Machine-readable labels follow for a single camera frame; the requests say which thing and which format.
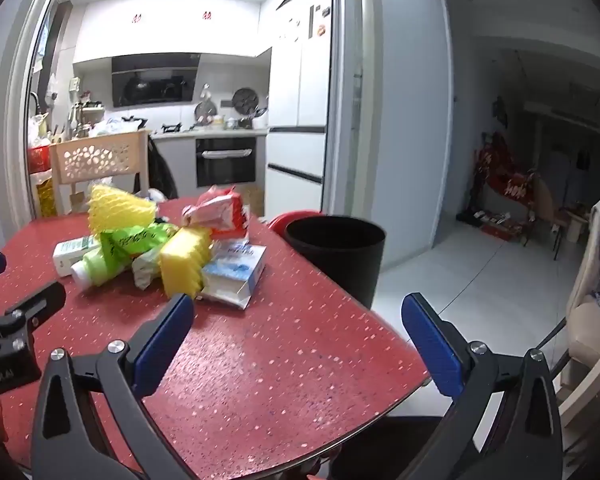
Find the red hanging decoration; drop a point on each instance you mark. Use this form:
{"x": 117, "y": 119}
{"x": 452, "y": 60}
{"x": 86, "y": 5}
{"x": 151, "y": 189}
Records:
{"x": 505, "y": 175}

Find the blue white box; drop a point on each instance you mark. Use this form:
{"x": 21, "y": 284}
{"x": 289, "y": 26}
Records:
{"x": 236, "y": 272}

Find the black bag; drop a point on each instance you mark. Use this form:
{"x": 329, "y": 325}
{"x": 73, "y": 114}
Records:
{"x": 162, "y": 170}

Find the cardboard box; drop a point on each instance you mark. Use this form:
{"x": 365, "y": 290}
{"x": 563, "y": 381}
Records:
{"x": 255, "y": 199}

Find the white wrapper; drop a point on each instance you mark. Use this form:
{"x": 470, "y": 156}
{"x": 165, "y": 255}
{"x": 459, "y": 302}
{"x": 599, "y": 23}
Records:
{"x": 146, "y": 265}

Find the black range hood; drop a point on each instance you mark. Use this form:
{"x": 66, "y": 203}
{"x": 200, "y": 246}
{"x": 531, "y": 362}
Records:
{"x": 155, "y": 80}

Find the cream chair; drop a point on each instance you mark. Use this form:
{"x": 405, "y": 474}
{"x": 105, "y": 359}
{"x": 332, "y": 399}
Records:
{"x": 587, "y": 310}

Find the black built-in oven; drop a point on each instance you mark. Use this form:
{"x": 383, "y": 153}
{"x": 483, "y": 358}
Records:
{"x": 225, "y": 161}

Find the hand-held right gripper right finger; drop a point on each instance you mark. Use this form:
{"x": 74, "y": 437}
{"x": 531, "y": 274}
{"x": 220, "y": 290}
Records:
{"x": 432, "y": 345}

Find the round dark pan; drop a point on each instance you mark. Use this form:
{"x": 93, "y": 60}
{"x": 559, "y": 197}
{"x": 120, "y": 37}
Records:
{"x": 244, "y": 100}

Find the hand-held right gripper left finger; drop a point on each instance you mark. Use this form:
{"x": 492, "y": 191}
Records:
{"x": 162, "y": 342}

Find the white plastic bag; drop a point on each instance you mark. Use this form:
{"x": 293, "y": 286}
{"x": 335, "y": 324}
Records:
{"x": 156, "y": 194}

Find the black round waste bin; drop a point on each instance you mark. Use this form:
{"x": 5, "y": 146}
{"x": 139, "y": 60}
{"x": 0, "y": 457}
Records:
{"x": 337, "y": 255}

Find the yellow foam fruit net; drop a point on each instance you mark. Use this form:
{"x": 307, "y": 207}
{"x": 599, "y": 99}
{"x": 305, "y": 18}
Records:
{"x": 120, "y": 207}

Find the white green carton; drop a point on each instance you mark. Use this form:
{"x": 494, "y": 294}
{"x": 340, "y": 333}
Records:
{"x": 72, "y": 255}

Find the green snack packet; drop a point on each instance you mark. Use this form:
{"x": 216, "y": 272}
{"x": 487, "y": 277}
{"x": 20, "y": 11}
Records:
{"x": 130, "y": 241}

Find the red plastic stool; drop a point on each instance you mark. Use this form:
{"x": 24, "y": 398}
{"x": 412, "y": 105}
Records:
{"x": 285, "y": 221}

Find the kitchen faucet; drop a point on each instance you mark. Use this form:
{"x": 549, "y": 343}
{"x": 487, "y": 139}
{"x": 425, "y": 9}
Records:
{"x": 33, "y": 102}

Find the white refrigerator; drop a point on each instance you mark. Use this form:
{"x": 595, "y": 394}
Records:
{"x": 300, "y": 90}

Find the yellow sponge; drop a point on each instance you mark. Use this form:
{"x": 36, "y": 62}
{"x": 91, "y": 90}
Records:
{"x": 185, "y": 260}

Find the red white snack packet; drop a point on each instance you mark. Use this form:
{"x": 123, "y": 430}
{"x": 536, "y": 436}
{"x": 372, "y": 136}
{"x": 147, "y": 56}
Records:
{"x": 222, "y": 212}

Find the red container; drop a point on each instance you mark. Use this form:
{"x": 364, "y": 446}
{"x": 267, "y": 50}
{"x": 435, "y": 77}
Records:
{"x": 38, "y": 157}

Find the beige perforated chair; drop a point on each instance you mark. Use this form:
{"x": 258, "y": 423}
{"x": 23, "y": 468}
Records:
{"x": 100, "y": 162}

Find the yellow bag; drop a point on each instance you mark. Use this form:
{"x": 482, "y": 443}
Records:
{"x": 45, "y": 194}

